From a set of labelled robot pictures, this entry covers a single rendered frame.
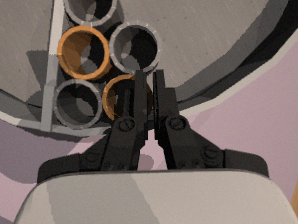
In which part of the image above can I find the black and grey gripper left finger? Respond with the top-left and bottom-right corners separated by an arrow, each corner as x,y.
37,70 -> 148,184

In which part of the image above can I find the grey metal bushing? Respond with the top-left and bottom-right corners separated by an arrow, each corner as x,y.
63,0 -> 124,39
109,20 -> 162,76
52,79 -> 107,130

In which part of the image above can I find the bronze bushing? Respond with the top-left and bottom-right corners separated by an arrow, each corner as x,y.
102,74 -> 153,122
57,25 -> 117,81

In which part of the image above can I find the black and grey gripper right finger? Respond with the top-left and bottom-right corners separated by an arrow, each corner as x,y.
153,69 -> 269,178

